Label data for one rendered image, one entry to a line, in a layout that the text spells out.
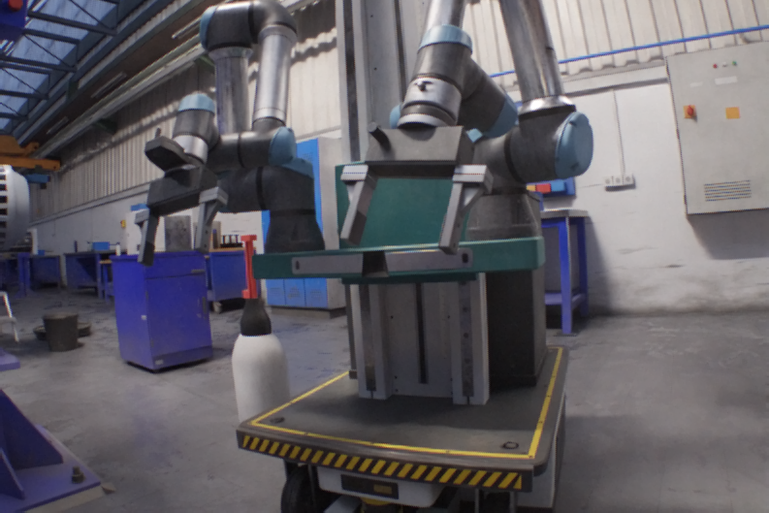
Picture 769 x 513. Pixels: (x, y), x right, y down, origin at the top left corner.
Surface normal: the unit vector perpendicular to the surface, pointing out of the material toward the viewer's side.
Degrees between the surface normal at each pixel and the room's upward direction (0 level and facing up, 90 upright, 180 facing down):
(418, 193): 90
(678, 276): 90
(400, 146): 67
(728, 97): 90
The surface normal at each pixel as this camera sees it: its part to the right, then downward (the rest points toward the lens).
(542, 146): -0.72, 0.19
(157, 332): 0.82, -0.07
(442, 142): -0.47, -0.39
